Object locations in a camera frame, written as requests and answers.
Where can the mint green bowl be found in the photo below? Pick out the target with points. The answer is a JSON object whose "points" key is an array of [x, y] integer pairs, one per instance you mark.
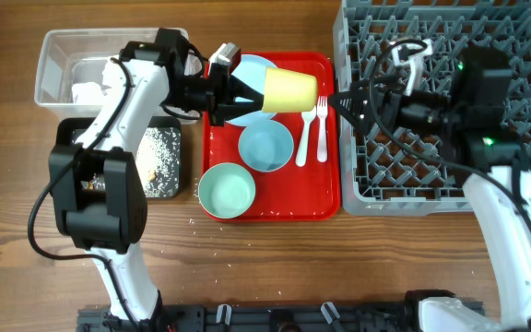
{"points": [[226, 190]]}

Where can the white plastic fork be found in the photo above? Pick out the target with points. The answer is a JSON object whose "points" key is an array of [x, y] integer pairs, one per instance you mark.
{"points": [[322, 112]]}

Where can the light blue bowl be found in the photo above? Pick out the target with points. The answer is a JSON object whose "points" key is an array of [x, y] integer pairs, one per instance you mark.
{"points": [[266, 146]]}

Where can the white napkin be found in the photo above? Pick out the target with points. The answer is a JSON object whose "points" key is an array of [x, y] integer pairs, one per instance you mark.
{"points": [[94, 79]]}

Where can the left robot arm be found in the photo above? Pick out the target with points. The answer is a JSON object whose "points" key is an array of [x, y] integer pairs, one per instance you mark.
{"points": [[110, 236]]}

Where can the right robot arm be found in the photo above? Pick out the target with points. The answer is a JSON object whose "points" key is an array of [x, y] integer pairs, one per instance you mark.
{"points": [[490, 164]]}

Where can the clear plastic bin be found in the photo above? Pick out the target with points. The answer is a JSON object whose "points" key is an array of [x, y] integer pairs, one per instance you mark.
{"points": [[62, 50]]}

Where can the large light blue plate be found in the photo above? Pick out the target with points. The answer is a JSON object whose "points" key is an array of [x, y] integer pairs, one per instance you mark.
{"points": [[252, 71]]}

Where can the food scraps and rice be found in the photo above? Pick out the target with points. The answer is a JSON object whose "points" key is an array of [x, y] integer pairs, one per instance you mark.
{"points": [[158, 162]]}

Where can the red serving tray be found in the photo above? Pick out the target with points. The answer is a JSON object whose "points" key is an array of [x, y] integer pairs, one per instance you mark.
{"points": [[293, 193]]}

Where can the white plastic spoon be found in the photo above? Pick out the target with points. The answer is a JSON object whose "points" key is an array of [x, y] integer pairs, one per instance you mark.
{"points": [[302, 150]]}

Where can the black plastic tray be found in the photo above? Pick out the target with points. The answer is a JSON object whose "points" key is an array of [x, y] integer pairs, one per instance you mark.
{"points": [[81, 176]]}

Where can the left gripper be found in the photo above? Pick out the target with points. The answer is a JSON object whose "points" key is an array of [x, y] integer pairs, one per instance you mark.
{"points": [[222, 89]]}

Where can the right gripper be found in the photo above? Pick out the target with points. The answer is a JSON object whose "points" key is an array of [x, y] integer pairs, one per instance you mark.
{"points": [[361, 127]]}

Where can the yellow plastic cup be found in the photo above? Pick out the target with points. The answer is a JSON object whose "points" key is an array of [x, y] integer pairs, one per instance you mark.
{"points": [[288, 91]]}

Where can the grey dishwasher rack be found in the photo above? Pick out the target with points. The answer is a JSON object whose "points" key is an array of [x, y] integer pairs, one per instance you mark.
{"points": [[377, 178]]}

